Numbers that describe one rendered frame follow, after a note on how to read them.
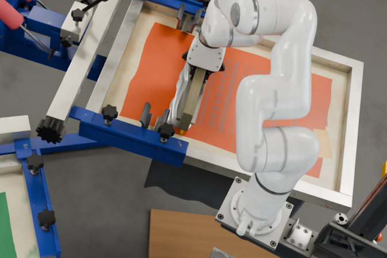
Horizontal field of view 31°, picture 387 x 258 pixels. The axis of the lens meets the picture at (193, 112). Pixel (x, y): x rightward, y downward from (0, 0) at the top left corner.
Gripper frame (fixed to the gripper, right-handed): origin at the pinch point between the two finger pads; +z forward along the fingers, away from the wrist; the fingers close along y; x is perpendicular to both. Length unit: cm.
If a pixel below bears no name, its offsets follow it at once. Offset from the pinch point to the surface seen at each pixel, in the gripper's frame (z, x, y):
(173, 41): 5.5, 15.4, -10.8
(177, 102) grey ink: 5.0, -9.4, -3.8
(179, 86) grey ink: 5.3, -2.6, -4.5
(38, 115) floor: 101, 42, -61
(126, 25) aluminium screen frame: 2.0, 12.2, -26.2
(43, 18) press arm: -3.1, -0.9, -48.5
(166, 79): 5.7, -1.0, -9.0
